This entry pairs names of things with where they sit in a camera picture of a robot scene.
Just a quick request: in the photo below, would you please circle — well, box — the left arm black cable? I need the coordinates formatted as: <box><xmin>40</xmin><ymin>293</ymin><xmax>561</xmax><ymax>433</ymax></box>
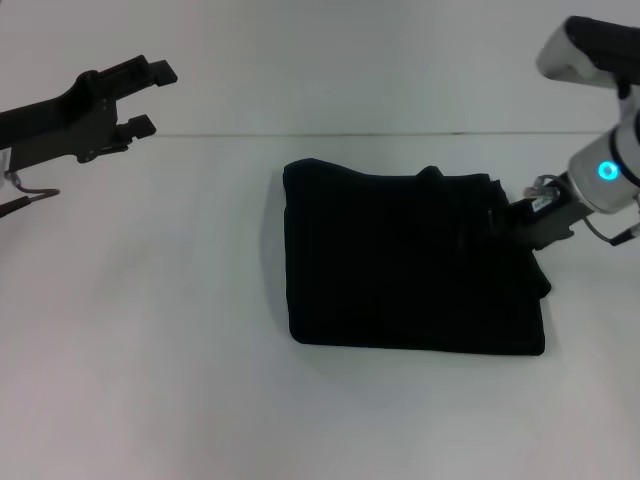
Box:
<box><xmin>0</xmin><ymin>169</ymin><xmax>62</xmax><ymax>219</ymax></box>

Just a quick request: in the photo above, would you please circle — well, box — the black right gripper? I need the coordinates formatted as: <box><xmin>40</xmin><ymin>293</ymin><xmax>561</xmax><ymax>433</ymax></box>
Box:
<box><xmin>485</xmin><ymin>172</ymin><xmax>597</xmax><ymax>251</ymax></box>

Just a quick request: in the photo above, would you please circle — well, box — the black t-shirt with FREE print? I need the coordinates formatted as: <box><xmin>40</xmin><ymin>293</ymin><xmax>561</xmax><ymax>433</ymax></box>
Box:
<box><xmin>282</xmin><ymin>157</ymin><xmax>553</xmax><ymax>357</ymax></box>

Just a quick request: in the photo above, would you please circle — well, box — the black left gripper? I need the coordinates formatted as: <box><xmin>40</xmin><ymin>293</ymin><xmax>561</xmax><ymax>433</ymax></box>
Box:
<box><xmin>0</xmin><ymin>54</ymin><xmax>180</xmax><ymax>171</ymax></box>

